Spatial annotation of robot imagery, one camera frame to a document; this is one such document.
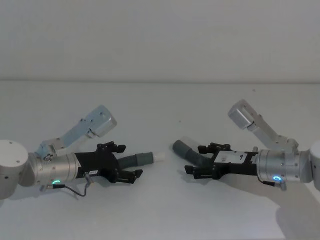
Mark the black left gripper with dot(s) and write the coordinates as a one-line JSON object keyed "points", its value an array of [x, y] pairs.
{"points": [[100, 165]]}

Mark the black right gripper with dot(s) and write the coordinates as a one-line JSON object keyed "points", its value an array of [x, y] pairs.
{"points": [[235, 167]]}

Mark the grey elbow pipe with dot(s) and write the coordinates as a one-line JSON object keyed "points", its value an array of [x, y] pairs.
{"points": [[182, 148]]}

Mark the white table cloth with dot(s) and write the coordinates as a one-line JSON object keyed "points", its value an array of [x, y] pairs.
{"points": [[160, 212]]}

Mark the white curtain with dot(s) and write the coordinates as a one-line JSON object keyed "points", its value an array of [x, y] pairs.
{"points": [[160, 37]]}

